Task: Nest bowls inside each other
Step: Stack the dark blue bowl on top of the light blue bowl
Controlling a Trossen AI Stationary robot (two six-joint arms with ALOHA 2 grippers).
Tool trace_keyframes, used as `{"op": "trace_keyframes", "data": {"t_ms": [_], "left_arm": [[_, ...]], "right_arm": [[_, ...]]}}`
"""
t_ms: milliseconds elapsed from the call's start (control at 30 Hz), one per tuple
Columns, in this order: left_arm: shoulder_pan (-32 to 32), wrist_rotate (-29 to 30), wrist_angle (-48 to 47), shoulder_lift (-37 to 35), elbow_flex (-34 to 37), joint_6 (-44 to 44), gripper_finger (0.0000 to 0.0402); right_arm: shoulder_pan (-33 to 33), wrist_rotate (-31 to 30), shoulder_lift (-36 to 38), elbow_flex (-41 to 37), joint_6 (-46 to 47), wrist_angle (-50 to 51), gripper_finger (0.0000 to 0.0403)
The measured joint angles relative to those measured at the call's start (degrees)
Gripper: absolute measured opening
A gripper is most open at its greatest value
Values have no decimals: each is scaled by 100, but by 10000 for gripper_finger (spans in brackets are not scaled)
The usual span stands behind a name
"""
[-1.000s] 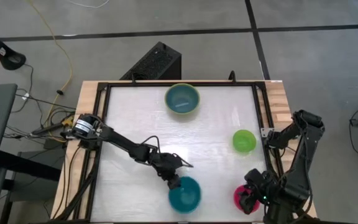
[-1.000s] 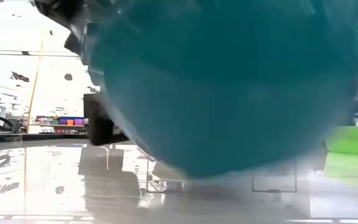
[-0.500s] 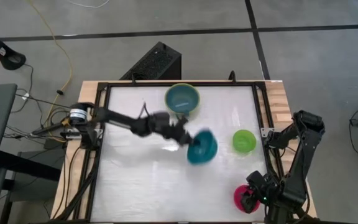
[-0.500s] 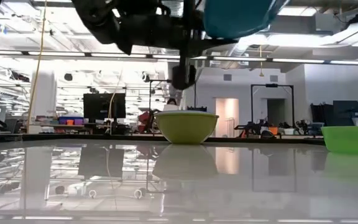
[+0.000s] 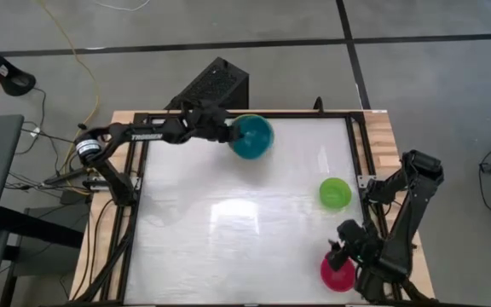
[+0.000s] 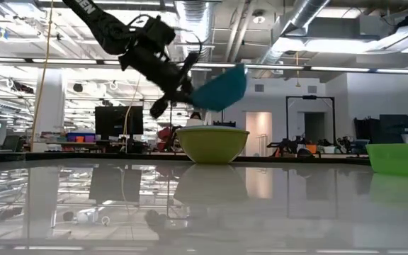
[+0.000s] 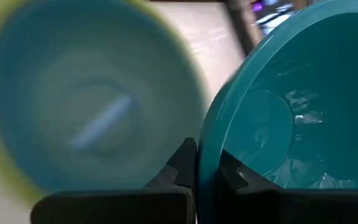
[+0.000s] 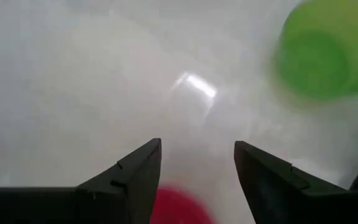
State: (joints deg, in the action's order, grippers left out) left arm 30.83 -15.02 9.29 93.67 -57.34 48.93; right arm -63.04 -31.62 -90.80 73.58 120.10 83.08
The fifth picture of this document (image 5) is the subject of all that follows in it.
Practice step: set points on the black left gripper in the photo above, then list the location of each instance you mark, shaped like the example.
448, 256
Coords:
208, 121

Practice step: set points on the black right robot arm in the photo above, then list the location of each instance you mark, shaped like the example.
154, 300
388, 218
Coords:
407, 204

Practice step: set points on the black perforated metal shelf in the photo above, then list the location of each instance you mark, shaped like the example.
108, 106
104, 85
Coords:
213, 83

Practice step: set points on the white table mat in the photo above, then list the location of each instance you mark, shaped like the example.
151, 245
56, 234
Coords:
228, 221

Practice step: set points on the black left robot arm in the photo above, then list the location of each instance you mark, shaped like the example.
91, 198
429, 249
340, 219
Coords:
143, 136

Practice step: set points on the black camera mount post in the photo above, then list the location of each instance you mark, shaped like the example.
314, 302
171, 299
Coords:
319, 105

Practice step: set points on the pink plastic bowl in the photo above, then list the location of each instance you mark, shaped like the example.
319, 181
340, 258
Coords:
339, 276

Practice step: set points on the green plastic bowl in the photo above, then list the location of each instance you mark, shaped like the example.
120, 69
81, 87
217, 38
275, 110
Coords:
335, 193

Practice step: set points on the black stand leg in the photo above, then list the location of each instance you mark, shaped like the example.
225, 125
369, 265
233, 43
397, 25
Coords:
2, 70

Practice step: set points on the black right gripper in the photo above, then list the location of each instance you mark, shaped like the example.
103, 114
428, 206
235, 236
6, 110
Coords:
358, 241

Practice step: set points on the teal plastic bowl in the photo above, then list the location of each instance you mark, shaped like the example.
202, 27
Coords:
253, 137

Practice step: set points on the black metal table frame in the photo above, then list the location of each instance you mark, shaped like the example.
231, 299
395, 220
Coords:
301, 115

